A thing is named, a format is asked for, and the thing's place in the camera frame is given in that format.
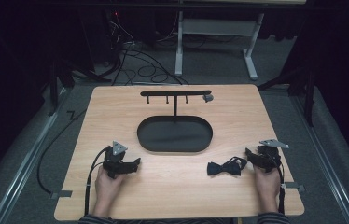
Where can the small grey clip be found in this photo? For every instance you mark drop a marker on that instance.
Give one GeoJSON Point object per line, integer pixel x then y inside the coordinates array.
{"type": "Point", "coordinates": [207, 98]}

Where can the person's left hand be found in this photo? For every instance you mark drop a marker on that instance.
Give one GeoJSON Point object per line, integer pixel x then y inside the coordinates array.
{"type": "Point", "coordinates": [107, 185]}

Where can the black stand legs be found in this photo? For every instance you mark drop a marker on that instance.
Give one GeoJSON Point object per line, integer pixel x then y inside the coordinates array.
{"type": "Point", "coordinates": [303, 84]}
{"type": "Point", "coordinates": [59, 71]}

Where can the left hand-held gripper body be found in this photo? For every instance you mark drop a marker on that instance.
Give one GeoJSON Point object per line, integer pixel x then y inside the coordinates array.
{"type": "Point", "coordinates": [115, 160]}

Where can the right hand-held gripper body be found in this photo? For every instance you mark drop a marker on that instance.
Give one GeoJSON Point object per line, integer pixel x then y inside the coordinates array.
{"type": "Point", "coordinates": [269, 155]}

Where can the black bow tie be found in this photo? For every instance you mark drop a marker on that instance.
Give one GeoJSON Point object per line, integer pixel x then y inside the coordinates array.
{"type": "Point", "coordinates": [224, 168]}

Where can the white metal desk frame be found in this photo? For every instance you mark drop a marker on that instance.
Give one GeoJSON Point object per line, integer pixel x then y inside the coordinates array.
{"type": "Point", "coordinates": [217, 27]}

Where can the grey tape strip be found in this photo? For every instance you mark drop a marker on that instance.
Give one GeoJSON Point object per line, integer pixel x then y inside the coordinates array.
{"type": "Point", "coordinates": [61, 194]}
{"type": "Point", "coordinates": [294, 186]}

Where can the person's right hand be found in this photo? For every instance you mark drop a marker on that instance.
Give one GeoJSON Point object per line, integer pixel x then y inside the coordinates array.
{"type": "Point", "coordinates": [267, 182]}

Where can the black hanger stand with tray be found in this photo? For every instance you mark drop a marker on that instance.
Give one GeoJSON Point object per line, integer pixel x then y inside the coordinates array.
{"type": "Point", "coordinates": [175, 133]}

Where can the metal floor rail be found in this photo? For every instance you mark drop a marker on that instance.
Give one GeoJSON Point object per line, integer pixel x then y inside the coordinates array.
{"type": "Point", "coordinates": [28, 158]}
{"type": "Point", "coordinates": [328, 158]}

